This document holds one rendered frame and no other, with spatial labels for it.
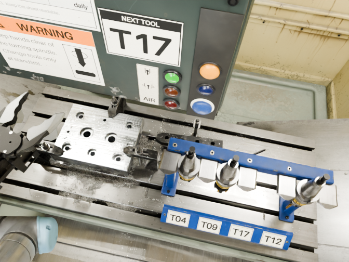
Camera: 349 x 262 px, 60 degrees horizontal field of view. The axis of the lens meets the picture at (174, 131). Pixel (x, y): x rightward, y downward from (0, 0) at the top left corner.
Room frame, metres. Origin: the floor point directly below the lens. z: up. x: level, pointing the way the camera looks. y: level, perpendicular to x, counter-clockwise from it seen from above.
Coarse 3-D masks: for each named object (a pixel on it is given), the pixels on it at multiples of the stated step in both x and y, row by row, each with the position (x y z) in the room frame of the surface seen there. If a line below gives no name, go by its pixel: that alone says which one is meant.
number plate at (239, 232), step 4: (232, 224) 0.25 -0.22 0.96; (232, 228) 0.24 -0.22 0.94; (236, 228) 0.24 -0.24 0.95; (240, 228) 0.24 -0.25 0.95; (244, 228) 0.24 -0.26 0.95; (248, 228) 0.24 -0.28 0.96; (252, 228) 0.24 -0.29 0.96; (232, 232) 0.23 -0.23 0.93; (236, 232) 0.23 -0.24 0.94; (240, 232) 0.23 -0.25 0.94; (244, 232) 0.23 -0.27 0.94; (248, 232) 0.23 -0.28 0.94; (252, 232) 0.23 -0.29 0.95; (228, 236) 0.22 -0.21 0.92; (232, 236) 0.22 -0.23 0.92; (236, 236) 0.22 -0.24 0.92; (240, 236) 0.22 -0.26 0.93; (244, 236) 0.22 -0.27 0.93; (248, 236) 0.22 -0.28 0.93; (248, 240) 0.21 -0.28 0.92
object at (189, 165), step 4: (184, 156) 0.34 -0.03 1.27; (188, 156) 0.33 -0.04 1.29; (184, 160) 0.33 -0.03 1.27; (188, 160) 0.32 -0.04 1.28; (192, 160) 0.32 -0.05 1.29; (196, 160) 0.34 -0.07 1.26; (184, 164) 0.33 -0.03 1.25; (188, 164) 0.32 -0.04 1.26; (192, 164) 0.32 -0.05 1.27; (196, 164) 0.33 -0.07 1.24; (184, 168) 0.32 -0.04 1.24; (188, 168) 0.32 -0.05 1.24; (192, 168) 0.32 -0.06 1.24; (188, 172) 0.32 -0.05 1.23
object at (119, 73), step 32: (96, 0) 0.28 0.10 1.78; (128, 0) 0.28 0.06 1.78; (160, 0) 0.27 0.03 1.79; (192, 0) 0.27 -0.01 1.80; (224, 0) 0.26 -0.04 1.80; (96, 32) 0.28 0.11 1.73; (192, 32) 0.27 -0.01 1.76; (0, 64) 0.31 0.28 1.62; (128, 64) 0.28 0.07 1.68; (160, 64) 0.27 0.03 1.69; (192, 64) 0.27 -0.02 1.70; (128, 96) 0.28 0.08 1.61; (160, 96) 0.27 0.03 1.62; (224, 96) 0.27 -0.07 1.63
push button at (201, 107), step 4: (196, 104) 0.26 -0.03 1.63; (200, 104) 0.25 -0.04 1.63; (204, 104) 0.25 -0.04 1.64; (208, 104) 0.25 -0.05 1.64; (192, 108) 0.26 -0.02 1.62; (196, 108) 0.25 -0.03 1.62; (200, 108) 0.25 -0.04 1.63; (204, 108) 0.25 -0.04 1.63; (208, 108) 0.25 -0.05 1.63; (196, 112) 0.25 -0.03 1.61; (200, 112) 0.25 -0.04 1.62; (204, 112) 0.25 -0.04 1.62; (208, 112) 0.25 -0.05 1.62
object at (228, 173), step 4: (228, 164) 0.32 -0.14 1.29; (224, 168) 0.32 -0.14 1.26; (228, 168) 0.31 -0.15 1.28; (232, 168) 0.31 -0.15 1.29; (236, 168) 0.31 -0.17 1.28; (220, 172) 0.32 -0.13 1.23; (224, 172) 0.31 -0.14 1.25; (228, 172) 0.31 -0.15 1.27; (232, 172) 0.31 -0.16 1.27; (236, 172) 0.31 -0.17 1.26; (224, 176) 0.31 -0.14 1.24; (228, 176) 0.30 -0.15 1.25; (232, 176) 0.30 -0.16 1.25; (228, 180) 0.30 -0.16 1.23
